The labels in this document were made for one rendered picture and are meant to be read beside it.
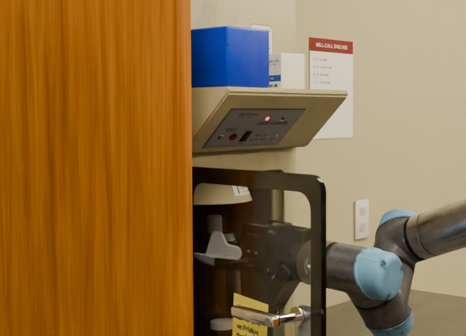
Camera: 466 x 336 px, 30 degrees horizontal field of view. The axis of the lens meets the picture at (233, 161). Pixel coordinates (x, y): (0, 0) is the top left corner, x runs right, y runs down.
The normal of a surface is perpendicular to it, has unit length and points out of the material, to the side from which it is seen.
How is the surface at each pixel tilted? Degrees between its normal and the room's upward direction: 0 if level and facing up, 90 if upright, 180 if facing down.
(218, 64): 90
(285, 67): 90
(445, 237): 112
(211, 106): 90
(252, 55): 90
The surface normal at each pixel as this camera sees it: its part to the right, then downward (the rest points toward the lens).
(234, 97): 0.54, 0.73
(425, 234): -0.71, 0.11
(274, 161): 0.76, 0.03
